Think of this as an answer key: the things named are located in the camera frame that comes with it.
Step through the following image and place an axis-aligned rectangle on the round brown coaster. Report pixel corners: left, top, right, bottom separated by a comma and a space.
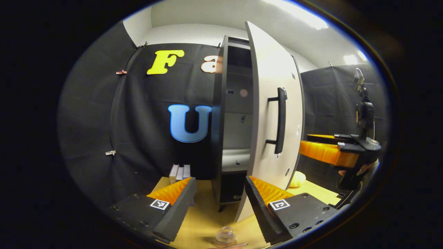
208, 241, 248, 249

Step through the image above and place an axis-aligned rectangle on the pale yellow round object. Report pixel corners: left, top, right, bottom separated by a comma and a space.
289, 171, 307, 188

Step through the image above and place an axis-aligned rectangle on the black backdrop cloth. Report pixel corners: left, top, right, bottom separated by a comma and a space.
57, 21, 390, 201

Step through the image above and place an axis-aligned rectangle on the clear plastic bottle red ring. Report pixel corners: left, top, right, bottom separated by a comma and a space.
215, 227, 236, 246

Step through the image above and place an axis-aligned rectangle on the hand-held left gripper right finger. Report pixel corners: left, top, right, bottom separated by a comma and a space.
244, 175, 341, 244

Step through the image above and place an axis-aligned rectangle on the beige cabinet door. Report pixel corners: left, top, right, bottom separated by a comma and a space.
235, 21, 303, 222

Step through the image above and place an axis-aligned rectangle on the black cabinet door handle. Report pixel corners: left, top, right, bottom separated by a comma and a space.
265, 87, 288, 155

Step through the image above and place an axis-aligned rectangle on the small ceiling light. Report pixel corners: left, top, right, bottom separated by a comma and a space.
343, 51, 367, 65

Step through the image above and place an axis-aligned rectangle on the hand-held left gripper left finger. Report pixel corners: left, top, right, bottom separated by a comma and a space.
106, 177, 197, 243

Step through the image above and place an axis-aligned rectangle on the dark grey cabinet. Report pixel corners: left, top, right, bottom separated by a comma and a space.
210, 35, 306, 213

